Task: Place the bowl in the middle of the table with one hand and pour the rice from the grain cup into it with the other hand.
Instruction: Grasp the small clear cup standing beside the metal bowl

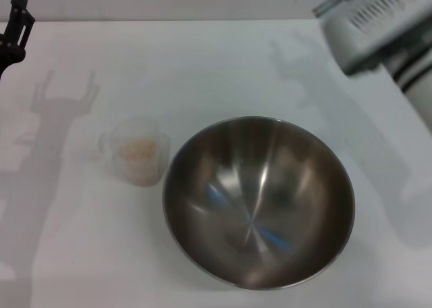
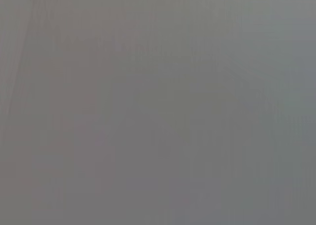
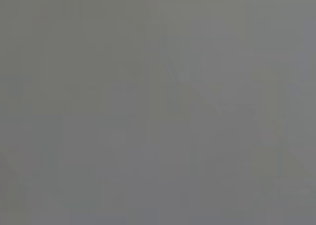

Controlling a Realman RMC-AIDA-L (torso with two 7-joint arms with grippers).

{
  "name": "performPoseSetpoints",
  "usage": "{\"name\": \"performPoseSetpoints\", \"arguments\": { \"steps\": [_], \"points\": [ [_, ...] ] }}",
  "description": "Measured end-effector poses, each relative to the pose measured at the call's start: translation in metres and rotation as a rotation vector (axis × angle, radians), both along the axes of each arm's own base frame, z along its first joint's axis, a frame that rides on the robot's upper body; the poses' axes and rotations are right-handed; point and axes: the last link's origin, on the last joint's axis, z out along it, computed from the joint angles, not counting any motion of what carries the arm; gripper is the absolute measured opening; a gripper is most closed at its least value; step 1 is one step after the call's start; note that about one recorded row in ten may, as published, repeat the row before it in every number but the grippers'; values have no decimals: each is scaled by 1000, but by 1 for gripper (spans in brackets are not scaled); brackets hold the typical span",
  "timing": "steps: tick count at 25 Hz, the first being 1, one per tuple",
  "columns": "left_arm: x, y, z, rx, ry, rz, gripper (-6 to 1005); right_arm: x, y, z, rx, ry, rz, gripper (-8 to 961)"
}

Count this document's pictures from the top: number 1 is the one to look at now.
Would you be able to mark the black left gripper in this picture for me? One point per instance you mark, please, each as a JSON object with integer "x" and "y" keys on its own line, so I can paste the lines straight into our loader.
{"x": 2, "y": 68}

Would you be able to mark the white rice grains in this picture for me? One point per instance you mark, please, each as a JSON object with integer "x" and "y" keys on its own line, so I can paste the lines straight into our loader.
{"x": 138, "y": 149}

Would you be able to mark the clear plastic measuring cup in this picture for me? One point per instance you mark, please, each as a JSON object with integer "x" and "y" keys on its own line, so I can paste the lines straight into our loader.
{"x": 141, "y": 176}

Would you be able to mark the stainless steel mixing bowl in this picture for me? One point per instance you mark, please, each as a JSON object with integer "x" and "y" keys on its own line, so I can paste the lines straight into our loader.
{"x": 260, "y": 213}

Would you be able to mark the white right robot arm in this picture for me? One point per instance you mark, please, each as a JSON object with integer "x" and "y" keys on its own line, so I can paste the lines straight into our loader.
{"x": 371, "y": 24}

